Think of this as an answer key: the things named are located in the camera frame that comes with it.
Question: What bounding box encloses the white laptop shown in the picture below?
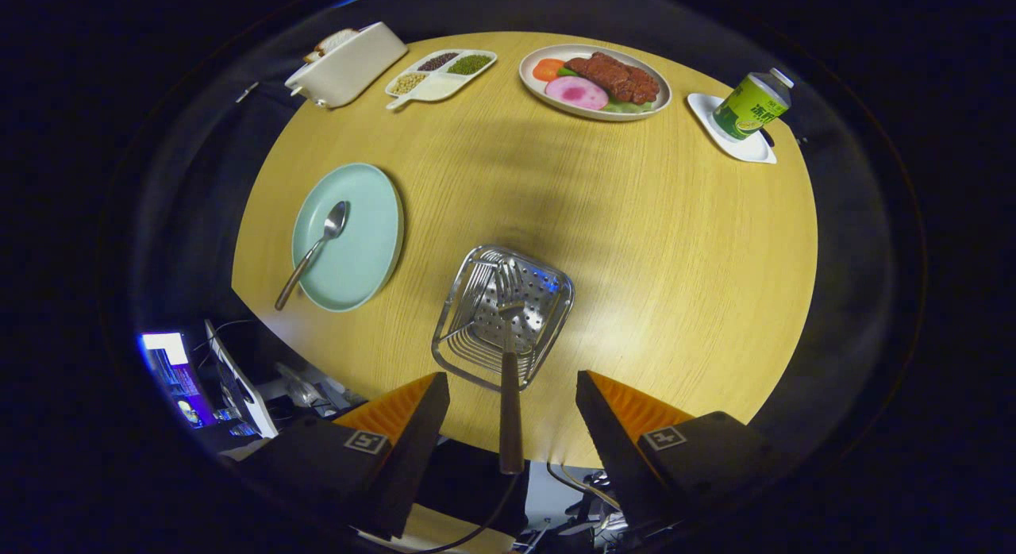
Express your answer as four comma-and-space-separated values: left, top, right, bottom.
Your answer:
204, 319, 280, 440

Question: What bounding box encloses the pink ham slice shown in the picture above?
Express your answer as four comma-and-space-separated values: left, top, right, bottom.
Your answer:
545, 75, 610, 111

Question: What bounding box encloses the dark-handled metal fork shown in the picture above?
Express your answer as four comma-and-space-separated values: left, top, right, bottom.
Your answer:
491, 259, 528, 476

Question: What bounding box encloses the light green round plate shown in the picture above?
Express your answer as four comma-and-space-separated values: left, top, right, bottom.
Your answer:
291, 163, 405, 313

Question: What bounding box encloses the white toaster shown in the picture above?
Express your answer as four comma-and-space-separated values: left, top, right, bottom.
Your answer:
285, 21, 409, 110

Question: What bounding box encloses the white divided dish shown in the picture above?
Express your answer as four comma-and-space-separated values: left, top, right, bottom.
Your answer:
385, 48, 498, 111

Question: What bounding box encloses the green label drink bottle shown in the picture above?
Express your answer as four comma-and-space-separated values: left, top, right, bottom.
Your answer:
712, 67, 795, 140

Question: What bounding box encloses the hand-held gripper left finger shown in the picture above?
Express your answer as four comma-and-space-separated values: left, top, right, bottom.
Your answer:
237, 371, 451, 541

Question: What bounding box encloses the white square coaster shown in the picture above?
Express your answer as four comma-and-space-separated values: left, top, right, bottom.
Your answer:
687, 92, 779, 165

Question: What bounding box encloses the white oval food plate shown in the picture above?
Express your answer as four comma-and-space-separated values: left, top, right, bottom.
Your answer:
518, 44, 672, 122

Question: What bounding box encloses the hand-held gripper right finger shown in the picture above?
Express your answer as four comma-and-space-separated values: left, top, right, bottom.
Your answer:
575, 369, 787, 537

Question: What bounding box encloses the brown steak piece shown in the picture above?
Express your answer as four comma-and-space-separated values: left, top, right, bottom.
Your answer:
565, 52, 660, 106

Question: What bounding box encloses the perforated metal tray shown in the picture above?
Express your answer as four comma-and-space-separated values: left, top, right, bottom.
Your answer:
431, 244, 575, 392

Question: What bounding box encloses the metal spoon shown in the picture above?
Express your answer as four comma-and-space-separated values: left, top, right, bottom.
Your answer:
275, 200, 350, 312

